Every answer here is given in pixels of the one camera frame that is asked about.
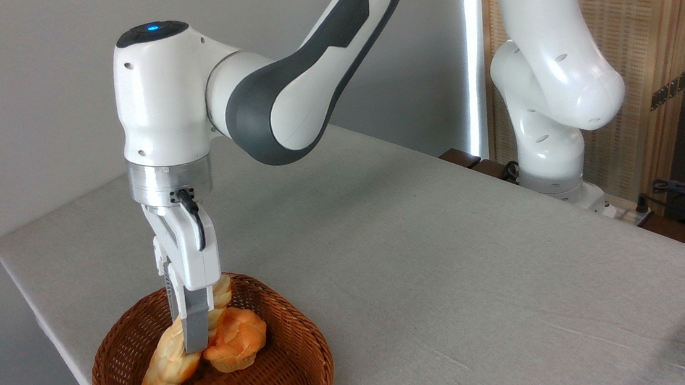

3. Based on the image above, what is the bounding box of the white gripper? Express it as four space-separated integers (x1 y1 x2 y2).
141 197 229 358

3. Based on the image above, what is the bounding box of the long braided bread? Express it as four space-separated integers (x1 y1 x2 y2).
131 274 240 385

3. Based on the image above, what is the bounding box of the round orange bread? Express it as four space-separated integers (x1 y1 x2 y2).
199 303 271 375

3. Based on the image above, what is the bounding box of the brown wicker basket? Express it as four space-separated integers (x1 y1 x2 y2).
83 263 336 385

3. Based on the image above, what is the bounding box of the grey tablecloth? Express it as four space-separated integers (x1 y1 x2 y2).
0 93 685 385

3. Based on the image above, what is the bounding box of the dark brown wooden block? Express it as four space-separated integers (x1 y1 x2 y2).
438 146 482 172
471 156 519 189

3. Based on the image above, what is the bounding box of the white power strip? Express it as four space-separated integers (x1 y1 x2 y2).
603 193 656 230

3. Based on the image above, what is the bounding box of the metal screen hinge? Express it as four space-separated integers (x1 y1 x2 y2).
647 71 685 112

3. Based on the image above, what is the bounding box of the wooden slatted screen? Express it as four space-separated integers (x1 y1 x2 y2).
477 0 685 229

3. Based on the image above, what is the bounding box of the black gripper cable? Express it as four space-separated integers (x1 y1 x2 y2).
176 187 207 253

